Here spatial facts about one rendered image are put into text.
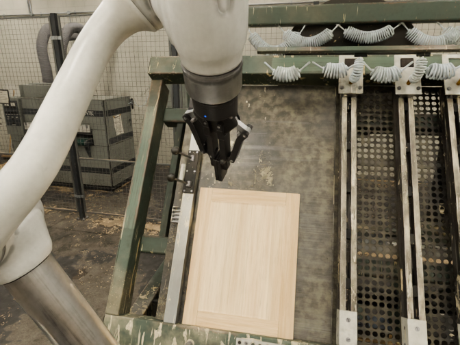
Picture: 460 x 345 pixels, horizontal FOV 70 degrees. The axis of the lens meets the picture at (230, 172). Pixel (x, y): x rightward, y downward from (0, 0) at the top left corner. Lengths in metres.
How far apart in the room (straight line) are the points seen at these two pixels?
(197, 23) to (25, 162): 0.29
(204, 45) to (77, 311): 0.62
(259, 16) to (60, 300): 1.71
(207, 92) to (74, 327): 0.58
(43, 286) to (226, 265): 0.81
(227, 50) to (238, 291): 1.11
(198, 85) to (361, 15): 1.65
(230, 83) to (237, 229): 1.00
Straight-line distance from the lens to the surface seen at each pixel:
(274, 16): 2.05
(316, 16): 2.05
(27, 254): 0.76
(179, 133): 1.70
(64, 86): 0.54
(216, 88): 0.49
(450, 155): 1.58
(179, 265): 1.44
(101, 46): 0.57
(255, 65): 1.62
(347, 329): 1.37
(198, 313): 1.45
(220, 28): 0.43
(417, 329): 1.43
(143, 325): 1.49
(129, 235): 1.53
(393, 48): 1.50
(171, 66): 1.72
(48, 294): 0.81
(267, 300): 1.41
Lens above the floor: 1.86
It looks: 17 degrees down
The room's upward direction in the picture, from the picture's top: straight up
